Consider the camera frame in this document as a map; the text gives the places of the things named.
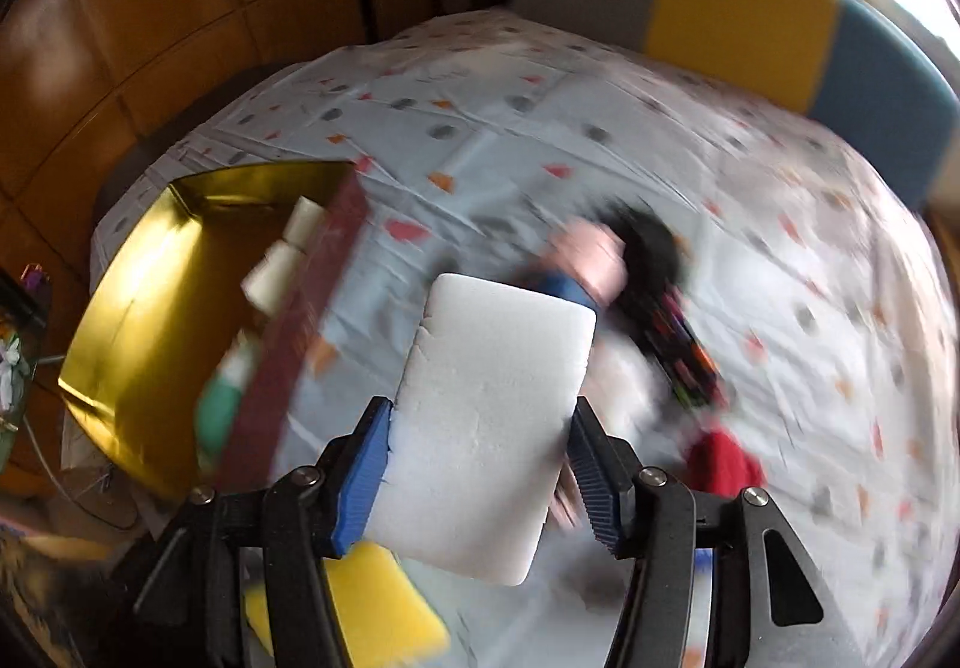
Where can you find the red cloth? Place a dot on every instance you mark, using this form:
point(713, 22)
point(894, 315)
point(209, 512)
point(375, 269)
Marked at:
point(720, 464)

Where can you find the purple toy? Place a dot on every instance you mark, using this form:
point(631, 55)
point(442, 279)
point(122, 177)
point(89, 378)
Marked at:
point(34, 278)

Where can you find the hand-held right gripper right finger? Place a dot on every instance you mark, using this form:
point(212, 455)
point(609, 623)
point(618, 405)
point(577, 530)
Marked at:
point(592, 484)

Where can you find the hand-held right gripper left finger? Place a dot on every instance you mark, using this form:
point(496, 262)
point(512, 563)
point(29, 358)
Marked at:
point(364, 484)

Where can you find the black fluffy item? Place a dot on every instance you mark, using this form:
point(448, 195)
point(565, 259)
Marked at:
point(652, 248)

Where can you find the yellow sponge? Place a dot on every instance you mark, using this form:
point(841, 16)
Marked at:
point(375, 600)

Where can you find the green soft item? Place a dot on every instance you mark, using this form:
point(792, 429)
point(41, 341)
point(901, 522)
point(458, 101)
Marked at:
point(221, 413)

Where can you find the wooden wardrobe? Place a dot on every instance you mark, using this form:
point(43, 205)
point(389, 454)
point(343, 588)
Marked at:
point(150, 0)

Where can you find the white flower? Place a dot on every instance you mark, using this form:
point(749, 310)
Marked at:
point(11, 357)

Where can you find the glass table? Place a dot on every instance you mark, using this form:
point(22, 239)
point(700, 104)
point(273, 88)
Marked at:
point(19, 428)

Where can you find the gold box with maroon sides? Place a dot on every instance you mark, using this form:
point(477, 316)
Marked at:
point(150, 338)

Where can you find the bed with printed sheet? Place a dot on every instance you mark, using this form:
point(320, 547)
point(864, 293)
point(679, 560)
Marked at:
point(525, 113)

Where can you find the grey yellow blue headboard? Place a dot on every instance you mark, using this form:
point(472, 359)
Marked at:
point(735, 0)

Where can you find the white foam block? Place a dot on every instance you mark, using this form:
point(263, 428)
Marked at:
point(487, 413)

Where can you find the pink towel roll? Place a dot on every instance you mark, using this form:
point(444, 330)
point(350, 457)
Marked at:
point(592, 255)

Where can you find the black patterned pouch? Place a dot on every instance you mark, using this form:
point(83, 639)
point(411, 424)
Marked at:
point(679, 349)

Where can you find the white soft cloth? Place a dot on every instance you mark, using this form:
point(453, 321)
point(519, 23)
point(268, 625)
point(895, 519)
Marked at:
point(626, 379)

